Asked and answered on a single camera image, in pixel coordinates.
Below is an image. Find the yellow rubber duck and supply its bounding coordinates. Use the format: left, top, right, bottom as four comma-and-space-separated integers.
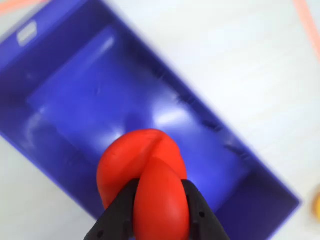
310, 184, 320, 221

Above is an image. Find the orange tape line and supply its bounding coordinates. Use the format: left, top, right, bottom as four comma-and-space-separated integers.
292, 0, 320, 65

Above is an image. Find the red rubber duck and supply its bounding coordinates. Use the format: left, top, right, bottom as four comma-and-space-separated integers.
96, 128, 191, 240

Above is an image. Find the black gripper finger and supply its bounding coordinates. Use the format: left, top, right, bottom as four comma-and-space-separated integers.
181, 179, 231, 240
83, 178, 140, 240

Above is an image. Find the blue plastic box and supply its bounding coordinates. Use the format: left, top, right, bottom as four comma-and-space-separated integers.
0, 0, 304, 240

